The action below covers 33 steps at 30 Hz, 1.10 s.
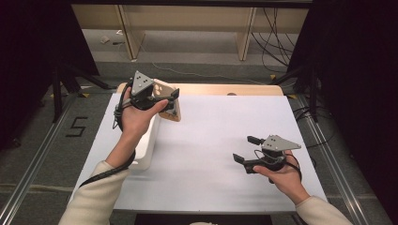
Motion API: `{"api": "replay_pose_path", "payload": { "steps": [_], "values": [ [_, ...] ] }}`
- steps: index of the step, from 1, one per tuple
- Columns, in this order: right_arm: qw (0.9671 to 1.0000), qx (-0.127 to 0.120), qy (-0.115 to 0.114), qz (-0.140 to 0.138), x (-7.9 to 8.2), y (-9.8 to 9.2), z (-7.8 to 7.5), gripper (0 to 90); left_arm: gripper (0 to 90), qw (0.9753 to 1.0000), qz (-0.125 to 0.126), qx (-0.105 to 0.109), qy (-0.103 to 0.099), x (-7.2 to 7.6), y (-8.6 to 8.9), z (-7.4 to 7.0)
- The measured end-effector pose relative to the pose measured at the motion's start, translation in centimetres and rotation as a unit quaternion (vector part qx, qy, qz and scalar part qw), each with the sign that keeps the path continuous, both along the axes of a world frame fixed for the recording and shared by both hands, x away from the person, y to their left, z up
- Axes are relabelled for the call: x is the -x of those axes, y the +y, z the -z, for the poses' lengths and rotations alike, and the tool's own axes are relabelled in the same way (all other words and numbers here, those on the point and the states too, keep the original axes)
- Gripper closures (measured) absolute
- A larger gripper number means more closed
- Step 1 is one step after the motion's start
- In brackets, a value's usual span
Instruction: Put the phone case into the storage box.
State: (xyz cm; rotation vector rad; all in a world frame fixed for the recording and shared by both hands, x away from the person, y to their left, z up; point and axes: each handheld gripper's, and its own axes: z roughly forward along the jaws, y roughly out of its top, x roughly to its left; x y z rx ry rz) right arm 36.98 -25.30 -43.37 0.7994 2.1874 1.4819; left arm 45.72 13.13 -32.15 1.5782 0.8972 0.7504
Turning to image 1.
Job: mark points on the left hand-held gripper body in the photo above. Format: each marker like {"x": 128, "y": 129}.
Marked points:
{"x": 141, "y": 82}

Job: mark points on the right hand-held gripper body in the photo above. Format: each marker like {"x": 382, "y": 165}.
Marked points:
{"x": 278, "y": 143}

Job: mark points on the beige printed phone case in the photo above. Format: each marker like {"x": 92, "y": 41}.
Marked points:
{"x": 164, "y": 86}

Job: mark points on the person's left hand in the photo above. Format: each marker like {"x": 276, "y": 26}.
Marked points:
{"x": 136, "y": 120}

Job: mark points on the person's right hand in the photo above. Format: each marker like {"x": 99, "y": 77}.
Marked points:
{"x": 286, "y": 181}

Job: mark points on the yellow tape piece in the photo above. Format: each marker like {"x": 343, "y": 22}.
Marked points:
{"x": 292, "y": 96}
{"x": 84, "y": 95}

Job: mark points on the small white floor object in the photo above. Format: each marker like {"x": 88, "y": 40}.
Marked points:
{"x": 104, "y": 39}

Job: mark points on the black metal stand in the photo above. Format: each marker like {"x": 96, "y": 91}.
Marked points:
{"x": 313, "y": 93}
{"x": 57, "y": 93}

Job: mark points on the beige wooden shelf unit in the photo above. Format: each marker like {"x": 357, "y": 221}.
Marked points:
{"x": 187, "y": 18}

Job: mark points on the black curtain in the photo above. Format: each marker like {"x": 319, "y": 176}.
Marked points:
{"x": 28, "y": 62}
{"x": 356, "y": 78}

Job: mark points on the aluminium floor rail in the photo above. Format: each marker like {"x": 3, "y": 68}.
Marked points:
{"x": 331, "y": 162}
{"x": 31, "y": 175}

